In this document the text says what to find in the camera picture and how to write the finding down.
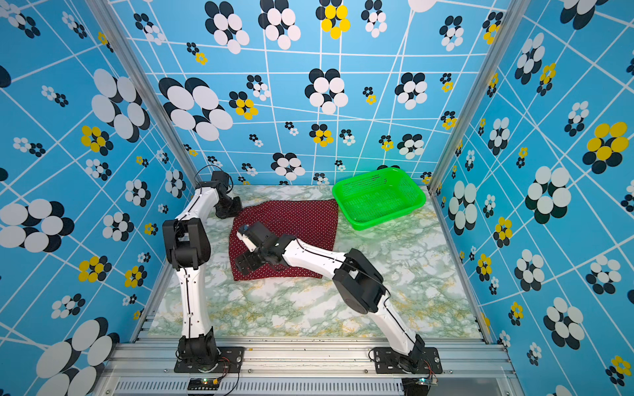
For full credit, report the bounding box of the red polka dot skirt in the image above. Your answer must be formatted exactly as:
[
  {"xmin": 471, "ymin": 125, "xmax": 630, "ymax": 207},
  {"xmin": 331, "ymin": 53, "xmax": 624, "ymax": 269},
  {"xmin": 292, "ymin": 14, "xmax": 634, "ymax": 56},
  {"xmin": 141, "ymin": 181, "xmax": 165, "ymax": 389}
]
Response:
[{"xmin": 229, "ymin": 199, "xmax": 338, "ymax": 281}]

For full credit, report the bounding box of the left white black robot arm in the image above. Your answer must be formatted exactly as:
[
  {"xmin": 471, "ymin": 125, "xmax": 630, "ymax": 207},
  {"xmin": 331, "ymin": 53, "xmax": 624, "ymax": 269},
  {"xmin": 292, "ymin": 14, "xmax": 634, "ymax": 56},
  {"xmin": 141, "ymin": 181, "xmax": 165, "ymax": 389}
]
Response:
[{"xmin": 162, "ymin": 175, "xmax": 242, "ymax": 373}]

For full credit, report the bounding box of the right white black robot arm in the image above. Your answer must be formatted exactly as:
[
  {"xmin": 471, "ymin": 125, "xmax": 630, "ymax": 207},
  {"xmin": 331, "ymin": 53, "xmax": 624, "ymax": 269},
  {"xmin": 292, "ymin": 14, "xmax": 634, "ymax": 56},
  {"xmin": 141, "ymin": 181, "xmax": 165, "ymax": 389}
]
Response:
[{"xmin": 236, "ymin": 222, "xmax": 425, "ymax": 373}]

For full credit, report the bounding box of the green plastic basket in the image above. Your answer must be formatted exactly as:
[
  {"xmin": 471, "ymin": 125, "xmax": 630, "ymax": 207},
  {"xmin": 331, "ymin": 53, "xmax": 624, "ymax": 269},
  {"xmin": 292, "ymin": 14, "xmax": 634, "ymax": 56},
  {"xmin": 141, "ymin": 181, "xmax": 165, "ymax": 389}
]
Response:
[{"xmin": 333, "ymin": 168, "xmax": 426, "ymax": 231}]

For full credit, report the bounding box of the left green circuit board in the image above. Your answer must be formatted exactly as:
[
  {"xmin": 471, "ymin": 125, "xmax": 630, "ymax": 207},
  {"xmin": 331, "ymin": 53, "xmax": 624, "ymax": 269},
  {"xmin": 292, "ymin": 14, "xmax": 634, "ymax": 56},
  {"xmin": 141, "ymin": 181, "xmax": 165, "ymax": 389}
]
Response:
[{"xmin": 187, "ymin": 378, "xmax": 223, "ymax": 394}]

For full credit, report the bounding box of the green circuit board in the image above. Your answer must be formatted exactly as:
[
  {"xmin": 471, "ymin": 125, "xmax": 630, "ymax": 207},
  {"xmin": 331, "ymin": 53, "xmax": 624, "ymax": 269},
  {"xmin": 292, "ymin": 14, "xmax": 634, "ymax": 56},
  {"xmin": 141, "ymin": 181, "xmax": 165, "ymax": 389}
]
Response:
[
  {"xmin": 401, "ymin": 378, "xmax": 438, "ymax": 396},
  {"xmin": 187, "ymin": 378, "xmax": 223, "ymax": 394}
]

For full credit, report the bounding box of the right green circuit board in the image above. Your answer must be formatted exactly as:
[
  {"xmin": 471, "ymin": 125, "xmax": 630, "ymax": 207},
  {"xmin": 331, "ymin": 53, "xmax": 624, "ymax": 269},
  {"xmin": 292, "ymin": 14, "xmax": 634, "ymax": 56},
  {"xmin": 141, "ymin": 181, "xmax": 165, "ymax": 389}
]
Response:
[{"xmin": 401, "ymin": 378, "xmax": 438, "ymax": 396}]

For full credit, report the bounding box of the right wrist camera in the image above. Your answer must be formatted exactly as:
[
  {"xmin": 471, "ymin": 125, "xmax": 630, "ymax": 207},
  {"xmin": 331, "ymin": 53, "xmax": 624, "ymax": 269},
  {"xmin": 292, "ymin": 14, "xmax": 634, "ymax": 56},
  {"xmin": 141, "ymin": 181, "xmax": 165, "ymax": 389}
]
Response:
[{"xmin": 237, "ymin": 222, "xmax": 268, "ymax": 252}]

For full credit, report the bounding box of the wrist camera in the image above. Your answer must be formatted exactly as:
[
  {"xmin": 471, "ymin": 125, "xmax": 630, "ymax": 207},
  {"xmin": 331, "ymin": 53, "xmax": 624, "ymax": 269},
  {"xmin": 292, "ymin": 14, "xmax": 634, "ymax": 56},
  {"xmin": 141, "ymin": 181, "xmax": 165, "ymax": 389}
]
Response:
[
  {"xmin": 211, "ymin": 170, "xmax": 234, "ymax": 194},
  {"xmin": 237, "ymin": 222, "xmax": 268, "ymax": 252}
]

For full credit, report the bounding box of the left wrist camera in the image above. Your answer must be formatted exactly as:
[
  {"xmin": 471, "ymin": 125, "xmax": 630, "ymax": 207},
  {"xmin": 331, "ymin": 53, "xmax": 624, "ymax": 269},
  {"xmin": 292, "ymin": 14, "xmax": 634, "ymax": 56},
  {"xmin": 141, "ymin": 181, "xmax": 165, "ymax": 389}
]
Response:
[{"xmin": 211, "ymin": 170, "xmax": 234, "ymax": 194}]

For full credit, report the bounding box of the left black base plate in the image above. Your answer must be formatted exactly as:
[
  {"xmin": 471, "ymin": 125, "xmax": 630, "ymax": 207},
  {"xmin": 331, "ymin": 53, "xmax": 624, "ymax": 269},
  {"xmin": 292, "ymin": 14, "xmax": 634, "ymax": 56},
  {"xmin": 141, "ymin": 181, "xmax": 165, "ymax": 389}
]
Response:
[{"xmin": 173, "ymin": 346, "xmax": 245, "ymax": 375}]

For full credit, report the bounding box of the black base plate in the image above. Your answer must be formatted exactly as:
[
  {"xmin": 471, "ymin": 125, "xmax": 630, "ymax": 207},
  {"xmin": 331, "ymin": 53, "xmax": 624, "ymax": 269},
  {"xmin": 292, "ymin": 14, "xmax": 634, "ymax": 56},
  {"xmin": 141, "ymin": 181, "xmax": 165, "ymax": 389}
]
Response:
[
  {"xmin": 369, "ymin": 347, "xmax": 443, "ymax": 376},
  {"xmin": 173, "ymin": 346, "xmax": 245, "ymax": 375}
]

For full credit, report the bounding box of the aluminium front rail frame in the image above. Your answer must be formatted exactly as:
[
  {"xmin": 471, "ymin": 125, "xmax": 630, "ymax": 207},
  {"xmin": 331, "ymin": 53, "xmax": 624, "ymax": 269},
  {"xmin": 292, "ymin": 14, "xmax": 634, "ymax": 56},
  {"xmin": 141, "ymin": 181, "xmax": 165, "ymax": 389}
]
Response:
[{"xmin": 94, "ymin": 337, "xmax": 526, "ymax": 395}]

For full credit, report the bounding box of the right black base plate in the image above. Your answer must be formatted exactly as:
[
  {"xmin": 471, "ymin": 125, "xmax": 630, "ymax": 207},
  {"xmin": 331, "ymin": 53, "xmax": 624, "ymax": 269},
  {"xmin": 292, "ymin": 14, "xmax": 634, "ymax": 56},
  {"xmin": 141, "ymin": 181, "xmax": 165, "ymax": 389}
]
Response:
[{"xmin": 369, "ymin": 347, "xmax": 443, "ymax": 376}]

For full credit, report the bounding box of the left aluminium corner post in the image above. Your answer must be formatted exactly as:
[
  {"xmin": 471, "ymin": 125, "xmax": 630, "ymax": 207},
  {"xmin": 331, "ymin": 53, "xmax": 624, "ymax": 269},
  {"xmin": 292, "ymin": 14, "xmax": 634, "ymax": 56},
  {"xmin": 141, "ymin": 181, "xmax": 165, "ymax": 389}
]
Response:
[{"xmin": 87, "ymin": 1, "xmax": 201, "ymax": 184}]

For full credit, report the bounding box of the aluminium corner post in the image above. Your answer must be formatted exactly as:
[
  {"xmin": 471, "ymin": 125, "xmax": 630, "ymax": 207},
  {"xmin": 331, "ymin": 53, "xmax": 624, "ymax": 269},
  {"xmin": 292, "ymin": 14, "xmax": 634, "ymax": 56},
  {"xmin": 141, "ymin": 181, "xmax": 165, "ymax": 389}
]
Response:
[
  {"xmin": 429, "ymin": 0, "xmax": 530, "ymax": 193},
  {"xmin": 87, "ymin": 1, "xmax": 201, "ymax": 184}
]

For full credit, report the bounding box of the right aluminium corner post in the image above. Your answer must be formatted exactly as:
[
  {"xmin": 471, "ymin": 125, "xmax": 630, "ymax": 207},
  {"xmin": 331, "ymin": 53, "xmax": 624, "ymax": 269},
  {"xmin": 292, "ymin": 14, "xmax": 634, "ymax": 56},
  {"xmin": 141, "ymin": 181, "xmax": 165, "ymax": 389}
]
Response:
[{"xmin": 429, "ymin": 0, "xmax": 530, "ymax": 193}]

